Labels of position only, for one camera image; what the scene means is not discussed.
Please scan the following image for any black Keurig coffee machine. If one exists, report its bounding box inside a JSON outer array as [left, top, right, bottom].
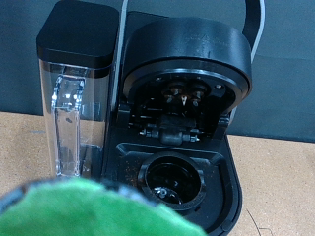
[[101, 0, 267, 236]]

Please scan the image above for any green-lidded reusable coffee pod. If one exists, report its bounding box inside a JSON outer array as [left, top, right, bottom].
[[0, 176, 209, 236]]

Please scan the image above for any water tank with black lid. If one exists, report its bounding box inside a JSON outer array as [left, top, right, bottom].
[[35, 0, 121, 180]]

